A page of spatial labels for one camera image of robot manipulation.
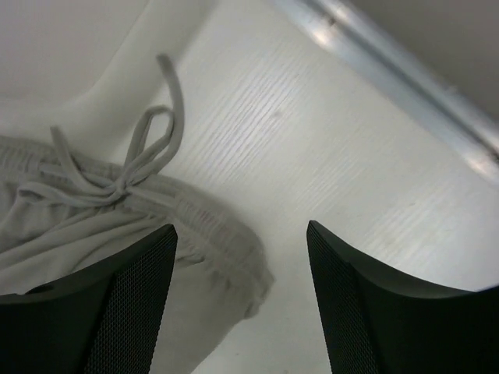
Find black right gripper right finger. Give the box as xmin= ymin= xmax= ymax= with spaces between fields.
xmin=306 ymin=221 xmax=498 ymax=373

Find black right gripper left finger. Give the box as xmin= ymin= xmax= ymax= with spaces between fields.
xmin=1 ymin=224 xmax=178 ymax=373

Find grey trousers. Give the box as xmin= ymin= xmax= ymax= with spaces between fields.
xmin=1 ymin=1 xmax=273 ymax=373

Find aluminium table edge rail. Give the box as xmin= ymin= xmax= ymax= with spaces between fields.
xmin=275 ymin=1 xmax=498 ymax=164

